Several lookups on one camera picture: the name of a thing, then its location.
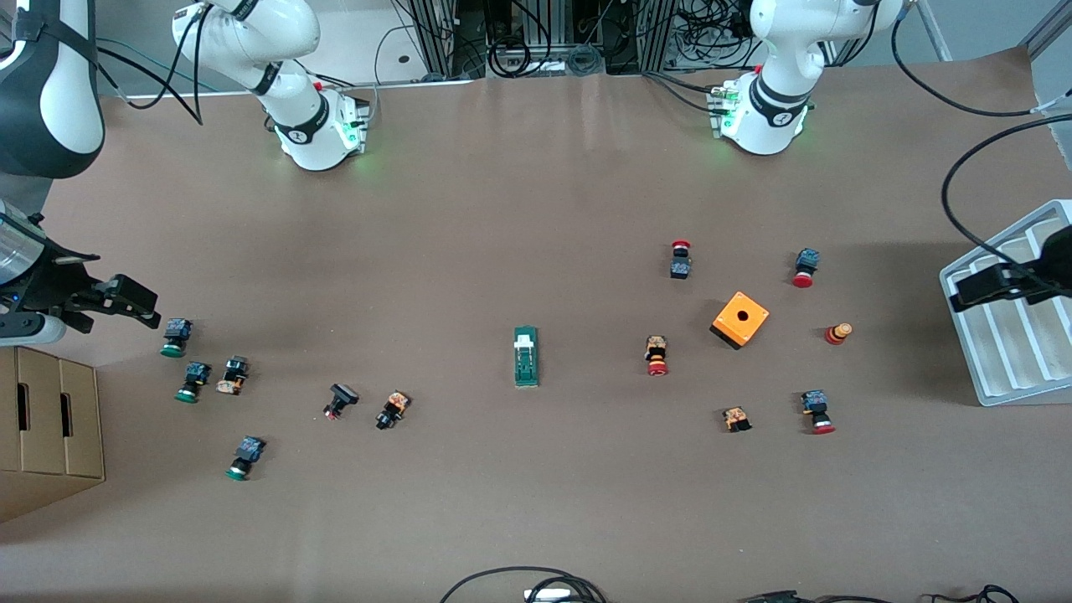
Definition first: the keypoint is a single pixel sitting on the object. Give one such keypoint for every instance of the orange button enclosure box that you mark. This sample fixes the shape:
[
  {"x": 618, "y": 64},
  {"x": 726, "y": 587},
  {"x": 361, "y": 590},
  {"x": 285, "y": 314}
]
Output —
[{"x": 739, "y": 319}]

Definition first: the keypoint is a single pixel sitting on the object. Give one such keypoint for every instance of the white plug adapter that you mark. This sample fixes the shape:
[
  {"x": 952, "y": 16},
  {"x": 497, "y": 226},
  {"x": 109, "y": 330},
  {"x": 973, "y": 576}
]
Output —
[{"x": 548, "y": 595}]

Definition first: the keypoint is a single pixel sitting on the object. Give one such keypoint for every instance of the small orange contact block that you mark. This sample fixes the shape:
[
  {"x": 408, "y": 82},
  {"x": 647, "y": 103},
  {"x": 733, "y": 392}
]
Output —
[{"x": 736, "y": 418}]

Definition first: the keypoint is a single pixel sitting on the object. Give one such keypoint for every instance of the white ridged plastic tray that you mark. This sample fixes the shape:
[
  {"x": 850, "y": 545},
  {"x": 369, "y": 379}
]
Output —
[{"x": 1005, "y": 352}]

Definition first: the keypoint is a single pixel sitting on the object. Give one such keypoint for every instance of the white platform board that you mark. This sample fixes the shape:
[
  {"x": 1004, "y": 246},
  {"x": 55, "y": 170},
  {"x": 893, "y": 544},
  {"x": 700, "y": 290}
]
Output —
[{"x": 377, "y": 42}]

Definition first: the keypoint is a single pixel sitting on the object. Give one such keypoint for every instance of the red orange emergency knob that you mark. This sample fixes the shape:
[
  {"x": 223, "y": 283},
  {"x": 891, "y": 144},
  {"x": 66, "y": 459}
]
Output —
[{"x": 837, "y": 332}]

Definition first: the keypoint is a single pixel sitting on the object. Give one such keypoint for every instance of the red button blue block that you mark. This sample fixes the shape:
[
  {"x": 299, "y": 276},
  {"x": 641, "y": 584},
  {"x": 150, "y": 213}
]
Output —
[
  {"x": 816, "y": 411},
  {"x": 806, "y": 268}
]

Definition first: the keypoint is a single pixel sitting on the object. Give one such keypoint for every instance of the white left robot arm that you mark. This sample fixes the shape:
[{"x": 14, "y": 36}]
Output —
[{"x": 779, "y": 50}]

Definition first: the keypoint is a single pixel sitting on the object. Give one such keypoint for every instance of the black round button orange block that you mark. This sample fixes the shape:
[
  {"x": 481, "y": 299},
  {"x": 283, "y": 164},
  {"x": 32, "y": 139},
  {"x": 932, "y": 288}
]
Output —
[{"x": 392, "y": 409}]

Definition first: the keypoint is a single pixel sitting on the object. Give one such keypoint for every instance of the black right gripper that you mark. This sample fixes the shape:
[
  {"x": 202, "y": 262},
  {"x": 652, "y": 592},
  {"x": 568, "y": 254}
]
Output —
[{"x": 48, "y": 285}]

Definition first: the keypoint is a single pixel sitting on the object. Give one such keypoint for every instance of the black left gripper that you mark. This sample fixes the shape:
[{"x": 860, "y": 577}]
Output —
[{"x": 1057, "y": 270}]

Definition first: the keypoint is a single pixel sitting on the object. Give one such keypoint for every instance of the red button orange block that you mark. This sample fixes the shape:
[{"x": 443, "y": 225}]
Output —
[{"x": 657, "y": 355}]

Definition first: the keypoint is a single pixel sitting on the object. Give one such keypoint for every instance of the brown cardboard box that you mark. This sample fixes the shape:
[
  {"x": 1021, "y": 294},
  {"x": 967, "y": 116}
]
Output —
[{"x": 50, "y": 452}]

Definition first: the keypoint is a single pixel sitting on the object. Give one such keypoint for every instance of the green load switch white lever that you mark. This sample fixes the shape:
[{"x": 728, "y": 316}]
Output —
[{"x": 526, "y": 360}]

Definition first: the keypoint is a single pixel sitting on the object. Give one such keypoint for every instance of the red button black block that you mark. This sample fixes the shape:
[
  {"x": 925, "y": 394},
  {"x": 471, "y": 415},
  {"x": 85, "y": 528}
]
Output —
[{"x": 680, "y": 261}]

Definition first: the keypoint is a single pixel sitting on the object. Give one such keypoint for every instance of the green mushroom push button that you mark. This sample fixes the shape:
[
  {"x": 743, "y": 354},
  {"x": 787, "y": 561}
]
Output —
[
  {"x": 193, "y": 381},
  {"x": 176, "y": 337},
  {"x": 244, "y": 457}
]

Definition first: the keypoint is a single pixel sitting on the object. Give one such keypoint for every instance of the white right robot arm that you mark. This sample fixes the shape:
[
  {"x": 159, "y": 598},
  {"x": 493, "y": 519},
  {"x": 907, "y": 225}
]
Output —
[{"x": 251, "y": 33}]

